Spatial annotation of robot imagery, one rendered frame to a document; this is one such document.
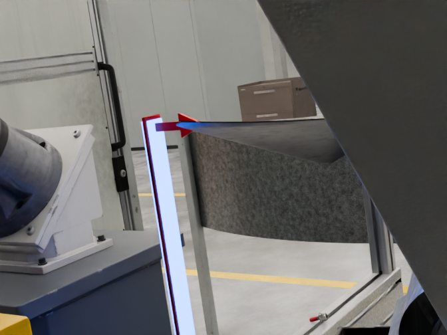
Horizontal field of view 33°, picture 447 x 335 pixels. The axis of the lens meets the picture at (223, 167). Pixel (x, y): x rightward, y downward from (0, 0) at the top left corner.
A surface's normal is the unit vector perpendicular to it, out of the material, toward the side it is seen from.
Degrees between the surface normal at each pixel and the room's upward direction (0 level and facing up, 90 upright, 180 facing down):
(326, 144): 156
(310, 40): 130
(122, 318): 90
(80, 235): 90
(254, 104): 90
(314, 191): 90
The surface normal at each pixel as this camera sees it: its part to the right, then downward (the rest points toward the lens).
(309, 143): 0.07, 0.97
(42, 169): 0.66, -0.32
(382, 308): 0.82, -0.04
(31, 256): 0.18, 0.12
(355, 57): -0.33, 0.78
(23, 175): 0.56, -0.05
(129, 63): -0.59, 0.20
